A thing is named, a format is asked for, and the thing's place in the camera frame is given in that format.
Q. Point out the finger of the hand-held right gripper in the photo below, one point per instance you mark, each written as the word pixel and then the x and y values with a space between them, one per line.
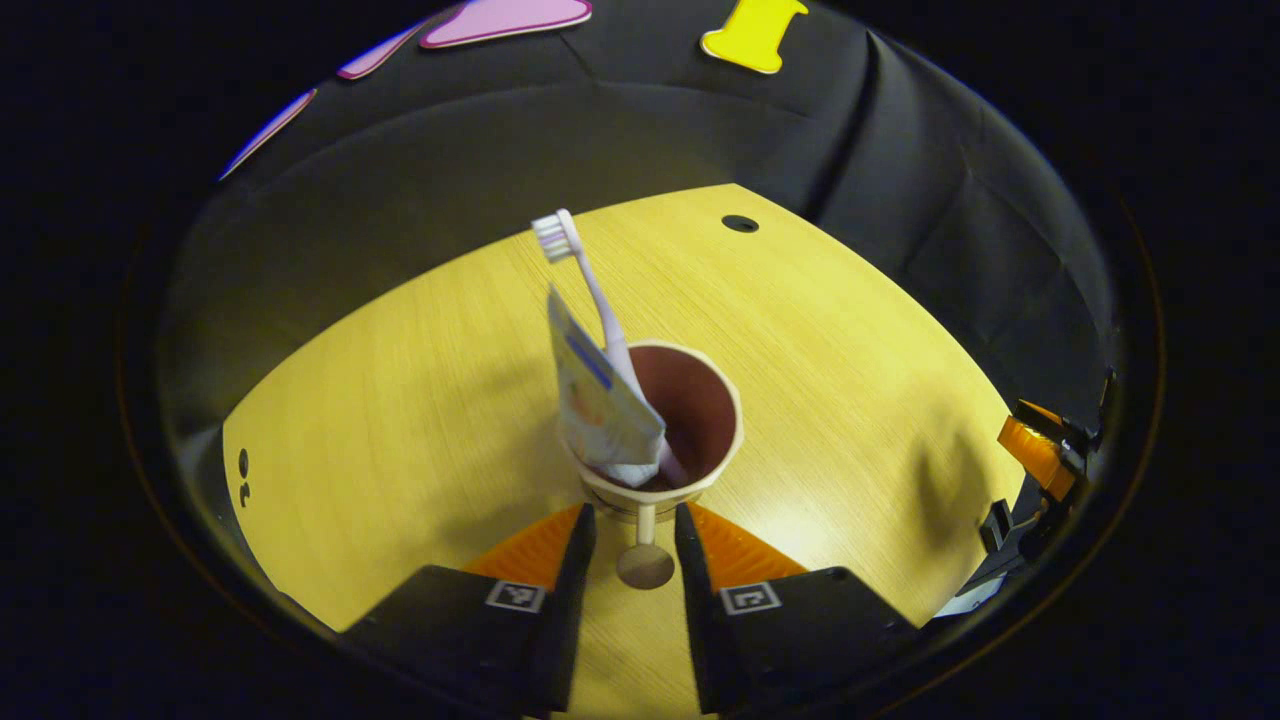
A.
pixel 1040 450

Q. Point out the black backdrop cloth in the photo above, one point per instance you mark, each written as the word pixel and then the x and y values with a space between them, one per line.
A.
pixel 600 130

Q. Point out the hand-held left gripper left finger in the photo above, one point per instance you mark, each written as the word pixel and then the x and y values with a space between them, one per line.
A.
pixel 575 590

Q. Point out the beige cup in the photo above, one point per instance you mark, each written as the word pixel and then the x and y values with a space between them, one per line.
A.
pixel 700 400

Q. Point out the white toothbrush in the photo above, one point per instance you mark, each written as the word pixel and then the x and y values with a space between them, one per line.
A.
pixel 600 300

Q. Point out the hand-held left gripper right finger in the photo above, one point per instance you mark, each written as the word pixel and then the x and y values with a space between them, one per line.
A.
pixel 692 590

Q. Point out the white toothpaste tube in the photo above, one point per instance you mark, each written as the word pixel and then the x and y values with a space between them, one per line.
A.
pixel 600 420

